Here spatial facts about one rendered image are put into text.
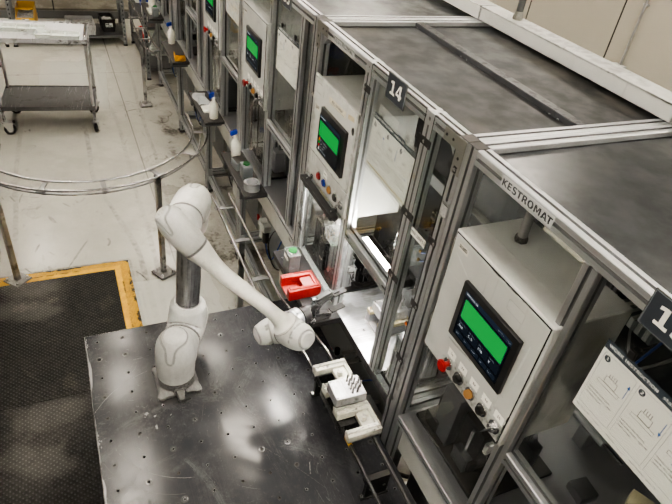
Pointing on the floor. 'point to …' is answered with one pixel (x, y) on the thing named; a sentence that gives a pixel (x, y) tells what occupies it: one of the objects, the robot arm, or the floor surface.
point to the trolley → (56, 100)
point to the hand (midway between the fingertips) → (339, 299)
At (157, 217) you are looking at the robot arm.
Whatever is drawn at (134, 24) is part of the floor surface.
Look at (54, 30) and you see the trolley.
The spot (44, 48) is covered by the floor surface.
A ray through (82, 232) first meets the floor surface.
